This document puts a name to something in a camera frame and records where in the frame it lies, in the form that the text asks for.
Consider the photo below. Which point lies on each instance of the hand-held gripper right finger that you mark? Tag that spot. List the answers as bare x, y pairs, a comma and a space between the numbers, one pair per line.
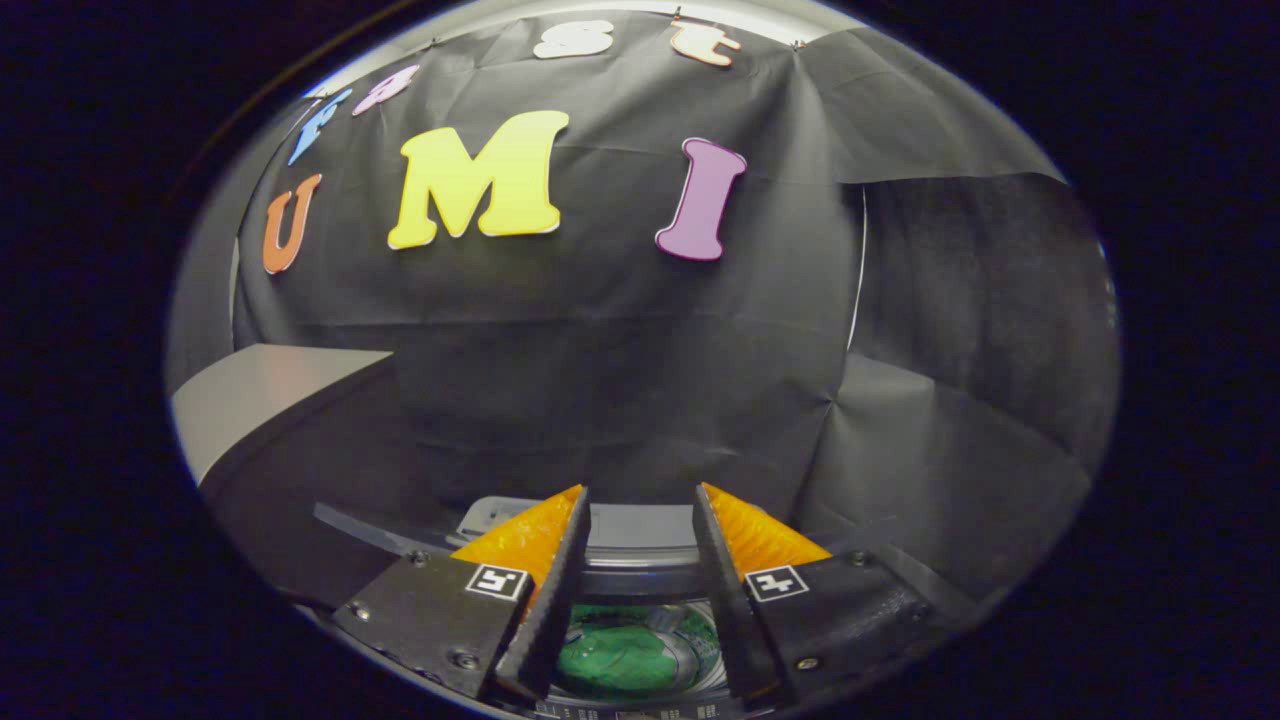
730, 610

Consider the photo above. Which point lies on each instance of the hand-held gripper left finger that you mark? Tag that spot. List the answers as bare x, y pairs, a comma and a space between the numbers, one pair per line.
555, 610

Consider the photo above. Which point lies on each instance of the green polo shirt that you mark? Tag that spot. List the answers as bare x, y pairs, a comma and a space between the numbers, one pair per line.
620, 665

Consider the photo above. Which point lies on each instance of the grey washing machine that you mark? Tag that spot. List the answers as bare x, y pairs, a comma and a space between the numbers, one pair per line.
640, 525

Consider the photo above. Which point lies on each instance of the black backdrop cloth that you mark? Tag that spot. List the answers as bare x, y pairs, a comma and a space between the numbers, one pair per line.
620, 350

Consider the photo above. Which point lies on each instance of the grey cabinet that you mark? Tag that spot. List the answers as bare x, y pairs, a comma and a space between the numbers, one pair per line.
260, 390

